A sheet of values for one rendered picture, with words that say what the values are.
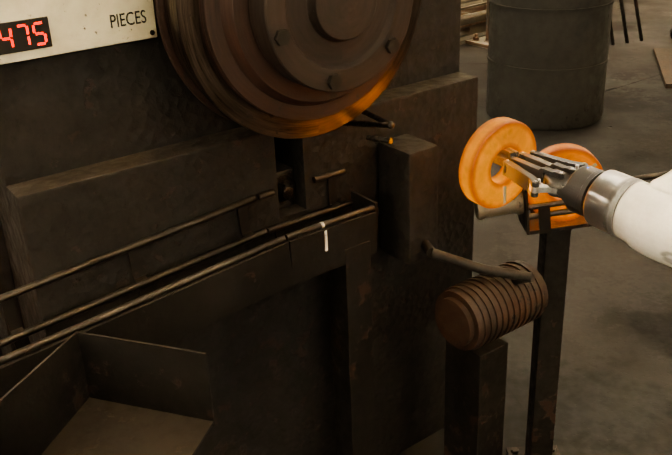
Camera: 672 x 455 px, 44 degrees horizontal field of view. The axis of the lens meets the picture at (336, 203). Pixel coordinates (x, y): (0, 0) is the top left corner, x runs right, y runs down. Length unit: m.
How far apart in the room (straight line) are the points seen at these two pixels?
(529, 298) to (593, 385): 0.68
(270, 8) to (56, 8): 0.32
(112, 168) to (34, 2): 0.28
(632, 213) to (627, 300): 1.52
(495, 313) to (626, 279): 1.26
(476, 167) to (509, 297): 0.38
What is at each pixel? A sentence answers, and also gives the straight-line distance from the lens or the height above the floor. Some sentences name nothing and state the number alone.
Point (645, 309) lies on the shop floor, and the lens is 2.70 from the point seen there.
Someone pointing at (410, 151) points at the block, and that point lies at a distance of 1.56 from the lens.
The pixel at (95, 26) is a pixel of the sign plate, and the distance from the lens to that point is 1.34.
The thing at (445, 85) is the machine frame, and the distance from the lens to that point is 1.72.
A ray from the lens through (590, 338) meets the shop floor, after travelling 2.52.
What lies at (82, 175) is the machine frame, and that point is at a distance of 1.36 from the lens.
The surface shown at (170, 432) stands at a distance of 1.20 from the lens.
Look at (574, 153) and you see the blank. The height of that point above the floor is 0.77.
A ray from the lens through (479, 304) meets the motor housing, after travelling 1.61.
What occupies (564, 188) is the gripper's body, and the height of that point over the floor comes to 0.84.
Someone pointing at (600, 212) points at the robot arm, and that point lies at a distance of 1.26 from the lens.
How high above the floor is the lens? 1.34
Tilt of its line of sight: 24 degrees down
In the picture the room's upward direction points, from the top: 2 degrees counter-clockwise
